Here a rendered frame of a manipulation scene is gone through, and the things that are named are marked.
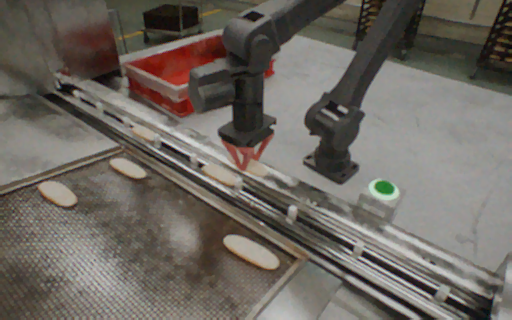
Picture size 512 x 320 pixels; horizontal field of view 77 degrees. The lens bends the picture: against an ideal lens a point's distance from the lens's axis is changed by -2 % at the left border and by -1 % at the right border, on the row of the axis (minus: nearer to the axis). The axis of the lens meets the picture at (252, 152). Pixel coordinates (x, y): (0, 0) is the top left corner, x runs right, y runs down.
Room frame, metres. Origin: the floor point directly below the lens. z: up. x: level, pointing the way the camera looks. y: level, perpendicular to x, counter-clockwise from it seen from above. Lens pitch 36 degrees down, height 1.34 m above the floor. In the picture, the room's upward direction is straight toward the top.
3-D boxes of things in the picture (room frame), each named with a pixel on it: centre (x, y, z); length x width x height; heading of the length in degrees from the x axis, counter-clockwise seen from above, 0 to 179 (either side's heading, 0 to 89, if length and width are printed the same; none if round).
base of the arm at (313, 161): (0.65, -0.20, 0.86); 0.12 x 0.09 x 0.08; 44
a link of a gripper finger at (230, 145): (0.52, 0.01, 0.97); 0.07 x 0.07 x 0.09; 52
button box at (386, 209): (0.48, -0.26, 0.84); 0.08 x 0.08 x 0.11; 52
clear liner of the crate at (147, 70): (1.15, 0.18, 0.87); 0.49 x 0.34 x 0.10; 138
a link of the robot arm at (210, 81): (0.50, 0.04, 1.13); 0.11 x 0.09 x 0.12; 121
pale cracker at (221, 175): (0.58, 0.07, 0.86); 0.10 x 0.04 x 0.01; 52
